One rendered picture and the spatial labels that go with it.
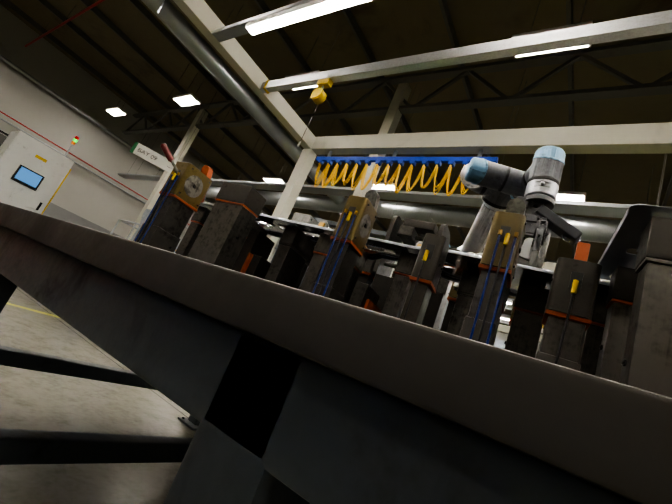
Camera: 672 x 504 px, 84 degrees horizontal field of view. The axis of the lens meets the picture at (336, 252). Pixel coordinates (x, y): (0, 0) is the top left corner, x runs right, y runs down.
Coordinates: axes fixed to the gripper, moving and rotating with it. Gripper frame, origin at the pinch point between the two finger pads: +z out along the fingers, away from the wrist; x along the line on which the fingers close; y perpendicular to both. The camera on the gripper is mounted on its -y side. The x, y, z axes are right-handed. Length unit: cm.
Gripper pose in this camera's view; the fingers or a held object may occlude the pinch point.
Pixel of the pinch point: (531, 273)
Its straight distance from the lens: 101.9
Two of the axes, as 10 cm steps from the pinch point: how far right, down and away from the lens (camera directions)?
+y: -8.6, -1.9, 4.8
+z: -3.5, 9.0, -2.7
